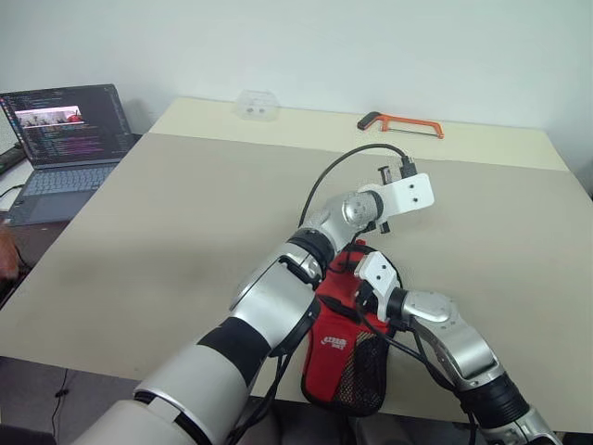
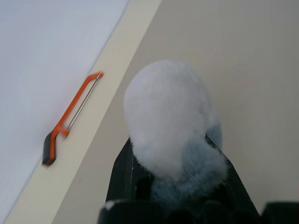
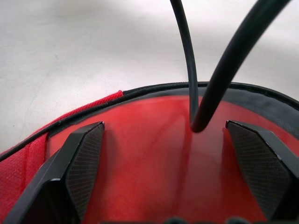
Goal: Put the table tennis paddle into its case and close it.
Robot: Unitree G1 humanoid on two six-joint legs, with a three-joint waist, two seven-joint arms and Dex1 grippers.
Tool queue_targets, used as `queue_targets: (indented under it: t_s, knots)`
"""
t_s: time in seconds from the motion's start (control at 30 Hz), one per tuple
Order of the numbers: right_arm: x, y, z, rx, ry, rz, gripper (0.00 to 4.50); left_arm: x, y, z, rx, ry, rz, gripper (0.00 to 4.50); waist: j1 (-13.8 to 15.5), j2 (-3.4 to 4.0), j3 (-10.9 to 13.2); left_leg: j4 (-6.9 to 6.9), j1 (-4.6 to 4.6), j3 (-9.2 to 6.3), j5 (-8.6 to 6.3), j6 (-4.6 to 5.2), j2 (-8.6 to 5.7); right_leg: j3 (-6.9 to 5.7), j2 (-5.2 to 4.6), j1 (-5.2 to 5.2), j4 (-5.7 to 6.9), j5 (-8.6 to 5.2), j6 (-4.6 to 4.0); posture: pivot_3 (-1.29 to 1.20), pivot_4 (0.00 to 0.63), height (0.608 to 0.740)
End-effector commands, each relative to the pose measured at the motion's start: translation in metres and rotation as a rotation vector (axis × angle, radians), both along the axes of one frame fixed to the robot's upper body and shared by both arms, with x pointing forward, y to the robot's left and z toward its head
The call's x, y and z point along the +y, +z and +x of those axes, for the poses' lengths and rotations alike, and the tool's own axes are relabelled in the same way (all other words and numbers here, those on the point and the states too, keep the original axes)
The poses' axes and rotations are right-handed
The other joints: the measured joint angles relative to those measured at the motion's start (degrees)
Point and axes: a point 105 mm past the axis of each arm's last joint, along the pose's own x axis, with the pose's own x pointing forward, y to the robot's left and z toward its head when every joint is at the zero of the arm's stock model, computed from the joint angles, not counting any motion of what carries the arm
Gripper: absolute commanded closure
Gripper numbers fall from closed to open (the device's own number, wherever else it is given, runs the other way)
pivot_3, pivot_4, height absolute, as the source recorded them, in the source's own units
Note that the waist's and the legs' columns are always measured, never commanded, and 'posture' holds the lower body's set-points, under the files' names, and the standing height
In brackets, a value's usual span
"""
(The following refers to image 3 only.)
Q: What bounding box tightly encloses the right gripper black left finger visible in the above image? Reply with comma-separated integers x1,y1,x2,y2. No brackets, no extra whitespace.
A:
3,121,106,224

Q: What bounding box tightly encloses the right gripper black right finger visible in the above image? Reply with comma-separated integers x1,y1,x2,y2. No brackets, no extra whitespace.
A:
225,120,299,224

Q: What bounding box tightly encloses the black mesh paddle bag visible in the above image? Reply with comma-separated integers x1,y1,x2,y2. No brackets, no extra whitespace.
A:
0,81,299,224

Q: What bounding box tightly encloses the red ping pong paddle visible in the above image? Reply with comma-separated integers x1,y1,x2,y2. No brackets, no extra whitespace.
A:
46,94,299,224

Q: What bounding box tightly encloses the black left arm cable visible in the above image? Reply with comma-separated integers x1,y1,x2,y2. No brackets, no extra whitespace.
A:
170,0,292,133

